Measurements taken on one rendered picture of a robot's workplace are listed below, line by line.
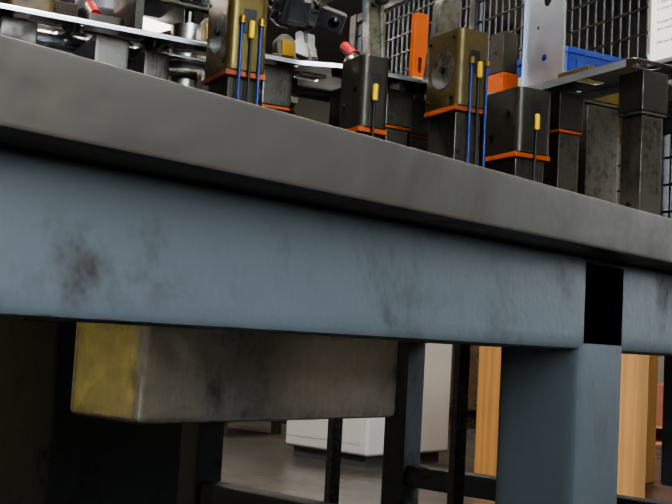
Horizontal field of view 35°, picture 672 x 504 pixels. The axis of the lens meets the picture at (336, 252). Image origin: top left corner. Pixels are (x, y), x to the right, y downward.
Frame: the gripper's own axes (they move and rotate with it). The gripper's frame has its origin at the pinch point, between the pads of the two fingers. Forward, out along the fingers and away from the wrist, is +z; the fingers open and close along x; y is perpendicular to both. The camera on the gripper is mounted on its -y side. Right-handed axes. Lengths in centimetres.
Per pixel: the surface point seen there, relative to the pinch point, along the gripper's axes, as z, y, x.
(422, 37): 17.3, -10.4, 7.3
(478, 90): 62, 5, 13
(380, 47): 19.8, -1.0, 4.5
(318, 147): 139, 69, 30
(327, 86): 34.8, 14.7, 0.1
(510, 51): 17.8, -30.4, 8.5
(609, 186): 60, -29, 0
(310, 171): 140, 69, 29
